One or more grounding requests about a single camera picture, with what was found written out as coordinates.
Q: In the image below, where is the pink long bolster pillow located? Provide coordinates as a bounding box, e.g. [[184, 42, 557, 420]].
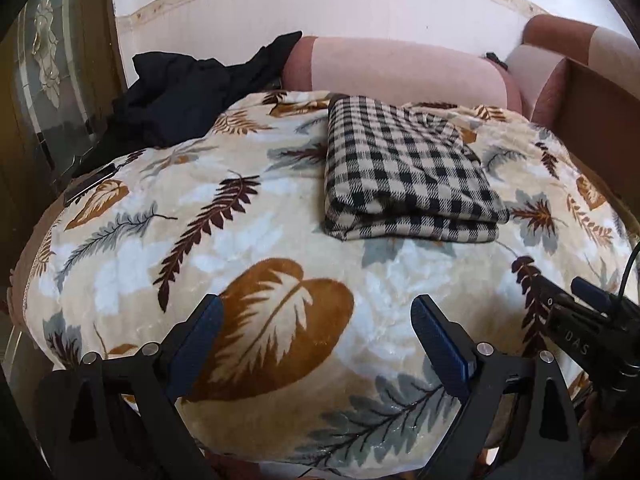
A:
[[282, 36, 523, 113]]

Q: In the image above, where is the wooden glass cabinet door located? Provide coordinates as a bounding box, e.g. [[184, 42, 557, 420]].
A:
[[1, 0, 125, 285]]

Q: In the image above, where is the leaf pattern cream blanket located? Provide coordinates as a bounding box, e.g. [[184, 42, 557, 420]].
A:
[[11, 91, 639, 478]]

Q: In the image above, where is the dark navy garment pile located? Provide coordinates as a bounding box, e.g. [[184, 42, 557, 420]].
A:
[[74, 32, 303, 178]]

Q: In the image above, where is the black white checkered shirt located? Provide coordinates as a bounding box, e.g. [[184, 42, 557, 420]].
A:
[[323, 94, 509, 244]]

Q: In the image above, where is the black cable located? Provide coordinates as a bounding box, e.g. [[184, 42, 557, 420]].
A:
[[617, 238, 640, 306]]

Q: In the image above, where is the brown wooden bed frame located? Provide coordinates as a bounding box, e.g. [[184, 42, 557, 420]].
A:
[[553, 60, 639, 217]]

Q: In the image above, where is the black phone on bed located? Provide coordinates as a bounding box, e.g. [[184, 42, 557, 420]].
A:
[[64, 164, 117, 206]]

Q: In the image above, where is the small black object behind pillow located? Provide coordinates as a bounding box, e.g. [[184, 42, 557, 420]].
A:
[[485, 52, 508, 70]]

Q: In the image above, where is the pink brown side cushion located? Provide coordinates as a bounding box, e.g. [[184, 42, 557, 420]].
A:
[[506, 14, 639, 129]]

